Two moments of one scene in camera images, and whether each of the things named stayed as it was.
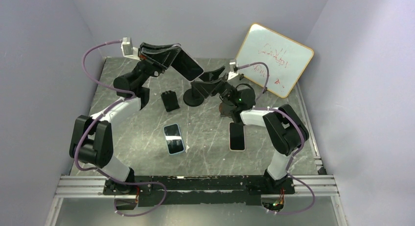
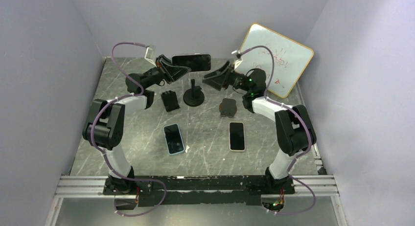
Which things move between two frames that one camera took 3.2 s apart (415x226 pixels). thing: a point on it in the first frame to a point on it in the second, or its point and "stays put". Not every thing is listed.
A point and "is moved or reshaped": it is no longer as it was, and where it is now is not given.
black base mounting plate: (163, 190) stays put
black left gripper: (158, 58) to (173, 72)
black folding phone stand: (170, 99) stays put
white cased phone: (237, 141) stays put
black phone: (185, 65) is moved or reshaped
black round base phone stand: (192, 98) stays put
